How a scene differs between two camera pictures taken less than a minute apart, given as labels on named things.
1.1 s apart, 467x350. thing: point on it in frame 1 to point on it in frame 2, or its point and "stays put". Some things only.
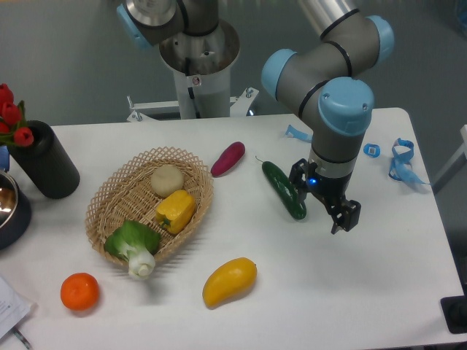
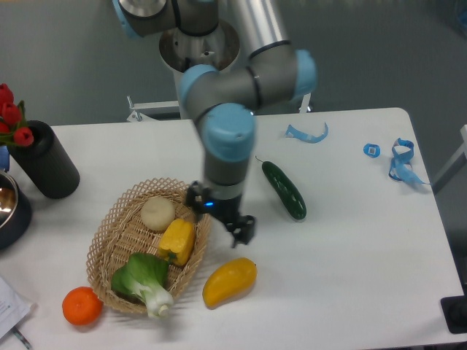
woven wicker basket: x=125 y=194 to x=118 y=233
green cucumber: x=282 y=184 stays put
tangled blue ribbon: x=401 y=165 stays put
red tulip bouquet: x=13 y=125 stays put
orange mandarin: x=79 y=291 to x=82 y=306
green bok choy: x=136 y=243 to x=144 y=277
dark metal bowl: x=15 y=211 stays put
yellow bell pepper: x=176 y=211 to x=176 y=240
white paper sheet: x=14 y=308 stays put
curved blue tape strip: x=306 y=137 stays put
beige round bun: x=166 y=179 to x=157 y=212
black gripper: x=332 y=190 to x=227 y=209
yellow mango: x=232 y=279 stays put
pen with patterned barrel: x=25 y=341 stays put
